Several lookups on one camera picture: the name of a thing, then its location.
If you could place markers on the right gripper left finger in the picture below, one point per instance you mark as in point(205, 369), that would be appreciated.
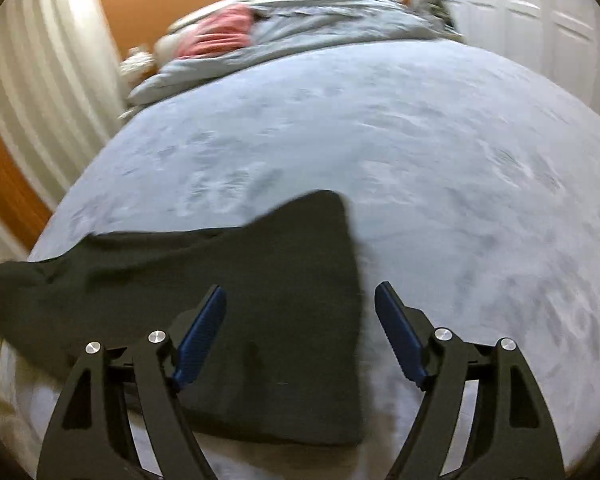
point(89, 435)

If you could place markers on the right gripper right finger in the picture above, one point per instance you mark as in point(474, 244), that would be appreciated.
point(512, 435)

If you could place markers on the black pants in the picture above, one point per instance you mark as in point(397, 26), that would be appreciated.
point(264, 317)

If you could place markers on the grey butterfly bedspread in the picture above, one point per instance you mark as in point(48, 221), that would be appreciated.
point(473, 186)

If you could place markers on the white striped curtain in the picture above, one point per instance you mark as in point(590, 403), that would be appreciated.
point(61, 97)

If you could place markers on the white bedside lamp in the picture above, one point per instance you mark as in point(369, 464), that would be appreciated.
point(138, 65)

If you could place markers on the cream padded headboard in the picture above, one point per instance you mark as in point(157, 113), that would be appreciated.
point(260, 5)

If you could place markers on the red pink blanket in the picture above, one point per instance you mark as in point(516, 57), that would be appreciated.
point(222, 32)

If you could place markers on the white panelled wardrobe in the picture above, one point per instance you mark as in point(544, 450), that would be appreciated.
point(559, 39)

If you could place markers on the dark grey clothes pile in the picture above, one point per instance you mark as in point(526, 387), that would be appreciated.
point(434, 11)

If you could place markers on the grey rumpled duvet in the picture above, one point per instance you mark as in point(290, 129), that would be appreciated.
point(293, 28)

